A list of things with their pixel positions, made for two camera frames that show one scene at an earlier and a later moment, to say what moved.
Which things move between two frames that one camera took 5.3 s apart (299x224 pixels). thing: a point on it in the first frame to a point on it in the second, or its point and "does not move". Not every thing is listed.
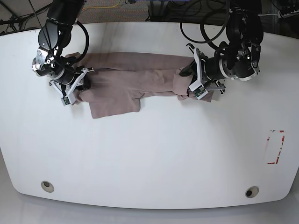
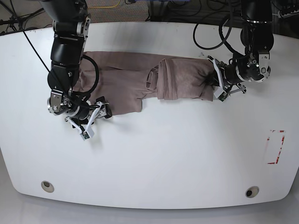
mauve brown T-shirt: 117,81 does not move
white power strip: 281,16 does not move
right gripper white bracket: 69,99 to 105,111
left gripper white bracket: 196,68 to 215,78
